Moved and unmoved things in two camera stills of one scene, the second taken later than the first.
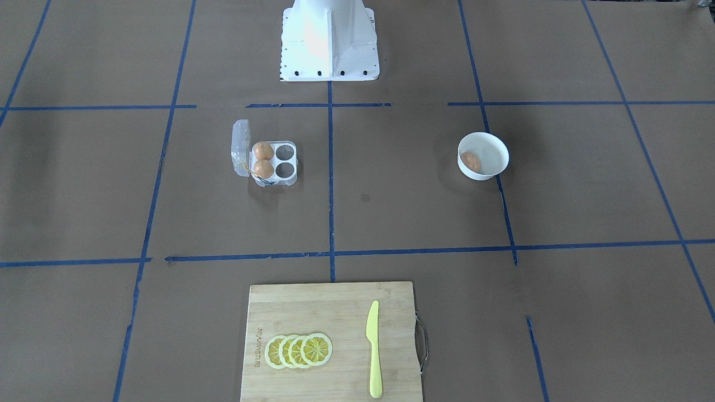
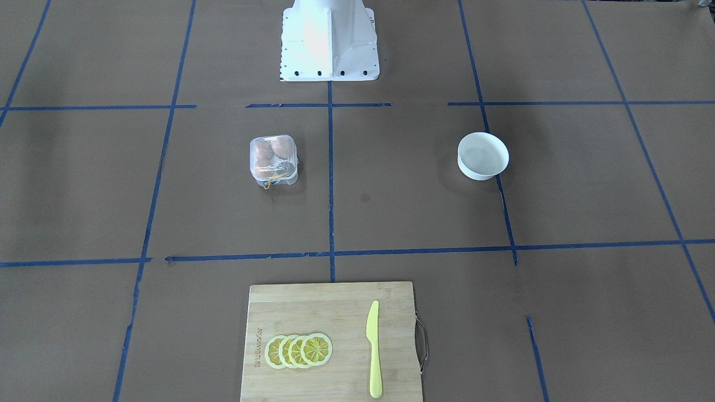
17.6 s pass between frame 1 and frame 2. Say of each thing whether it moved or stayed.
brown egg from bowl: moved
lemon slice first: stayed
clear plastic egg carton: moved
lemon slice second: stayed
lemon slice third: stayed
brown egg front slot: stayed
